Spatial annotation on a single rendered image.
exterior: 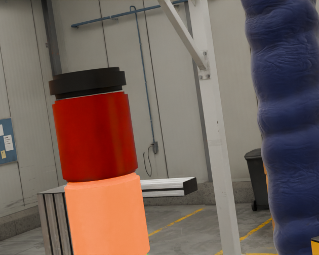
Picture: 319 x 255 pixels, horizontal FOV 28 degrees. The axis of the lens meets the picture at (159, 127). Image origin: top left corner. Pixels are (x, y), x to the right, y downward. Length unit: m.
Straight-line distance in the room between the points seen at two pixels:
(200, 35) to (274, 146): 3.28
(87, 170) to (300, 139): 1.60
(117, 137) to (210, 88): 4.78
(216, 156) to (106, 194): 4.82
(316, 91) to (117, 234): 1.63
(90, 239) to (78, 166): 0.05
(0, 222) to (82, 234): 12.09
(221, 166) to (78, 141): 4.83
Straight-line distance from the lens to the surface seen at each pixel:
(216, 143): 5.20
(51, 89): 0.41
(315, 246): 0.88
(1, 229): 12.46
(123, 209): 0.40
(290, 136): 1.97
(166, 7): 4.79
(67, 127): 0.40
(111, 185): 0.40
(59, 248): 2.31
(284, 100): 1.97
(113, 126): 0.40
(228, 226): 5.30
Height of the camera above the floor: 2.32
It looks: 3 degrees down
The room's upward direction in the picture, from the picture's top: 8 degrees counter-clockwise
